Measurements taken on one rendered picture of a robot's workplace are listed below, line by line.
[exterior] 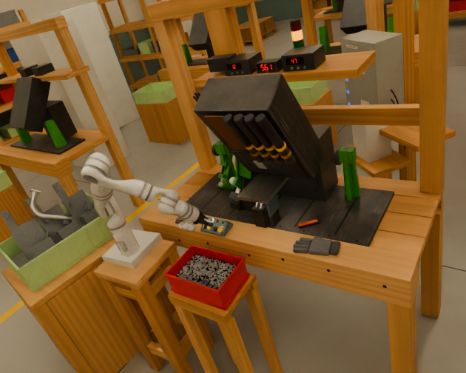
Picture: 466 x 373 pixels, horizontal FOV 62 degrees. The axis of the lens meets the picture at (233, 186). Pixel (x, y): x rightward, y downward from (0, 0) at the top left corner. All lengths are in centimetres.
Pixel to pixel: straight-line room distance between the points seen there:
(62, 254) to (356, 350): 175
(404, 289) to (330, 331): 104
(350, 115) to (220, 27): 80
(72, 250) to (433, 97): 199
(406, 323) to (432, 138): 79
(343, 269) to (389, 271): 18
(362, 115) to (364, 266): 78
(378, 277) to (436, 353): 97
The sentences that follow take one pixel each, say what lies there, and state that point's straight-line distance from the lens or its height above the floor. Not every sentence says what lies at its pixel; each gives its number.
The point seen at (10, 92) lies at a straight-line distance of 831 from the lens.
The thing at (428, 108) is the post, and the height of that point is 131.
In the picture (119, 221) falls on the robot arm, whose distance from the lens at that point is 200.
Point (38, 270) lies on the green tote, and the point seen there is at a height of 89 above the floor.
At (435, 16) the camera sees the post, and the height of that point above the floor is 168.
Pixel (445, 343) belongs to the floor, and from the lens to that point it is 257.
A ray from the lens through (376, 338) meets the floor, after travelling 255.
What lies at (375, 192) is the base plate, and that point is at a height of 90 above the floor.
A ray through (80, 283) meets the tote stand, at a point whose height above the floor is 72.
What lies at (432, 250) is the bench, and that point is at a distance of 229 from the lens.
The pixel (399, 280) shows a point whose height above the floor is 89.
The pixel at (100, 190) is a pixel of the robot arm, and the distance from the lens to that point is 175.
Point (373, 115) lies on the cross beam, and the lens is 203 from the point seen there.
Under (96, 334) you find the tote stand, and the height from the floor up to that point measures 35.
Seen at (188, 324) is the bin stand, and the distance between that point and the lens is 201.
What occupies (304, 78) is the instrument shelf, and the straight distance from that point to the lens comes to 184.
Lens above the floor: 205
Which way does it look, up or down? 30 degrees down
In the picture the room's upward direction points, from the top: 16 degrees counter-clockwise
